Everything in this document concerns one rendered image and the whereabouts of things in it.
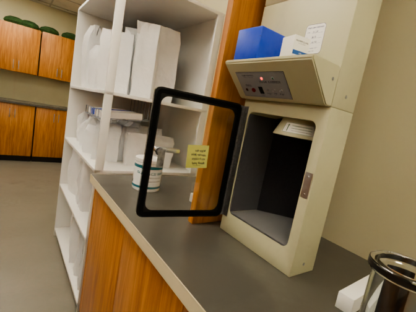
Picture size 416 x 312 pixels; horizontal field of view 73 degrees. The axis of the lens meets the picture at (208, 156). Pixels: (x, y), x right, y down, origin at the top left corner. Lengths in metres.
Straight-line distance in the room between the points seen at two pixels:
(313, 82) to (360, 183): 0.57
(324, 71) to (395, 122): 0.50
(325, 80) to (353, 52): 0.12
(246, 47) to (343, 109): 0.32
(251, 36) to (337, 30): 0.23
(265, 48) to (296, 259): 0.59
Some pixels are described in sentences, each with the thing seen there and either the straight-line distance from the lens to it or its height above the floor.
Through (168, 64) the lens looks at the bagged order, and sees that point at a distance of 2.01.
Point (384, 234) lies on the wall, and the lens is 1.18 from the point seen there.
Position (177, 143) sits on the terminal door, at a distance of 0.87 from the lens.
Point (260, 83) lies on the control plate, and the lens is 0.85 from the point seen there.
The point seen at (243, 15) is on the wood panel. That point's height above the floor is 1.68.
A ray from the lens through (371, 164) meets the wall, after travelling 1.18.
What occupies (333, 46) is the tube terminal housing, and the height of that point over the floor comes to 1.56.
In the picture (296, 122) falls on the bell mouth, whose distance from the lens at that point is 0.87.
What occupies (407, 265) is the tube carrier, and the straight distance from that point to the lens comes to 0.59.
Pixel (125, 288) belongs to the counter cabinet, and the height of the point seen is 0.67.
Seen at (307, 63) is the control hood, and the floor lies 1.49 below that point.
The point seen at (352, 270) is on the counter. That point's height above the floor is 0.94.
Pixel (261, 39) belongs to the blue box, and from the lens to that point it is 0.85.
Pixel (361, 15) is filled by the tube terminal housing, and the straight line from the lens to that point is 0.86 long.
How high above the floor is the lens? 1.34
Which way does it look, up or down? 8 degrees down
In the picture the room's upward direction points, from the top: 11 degrees clockwise
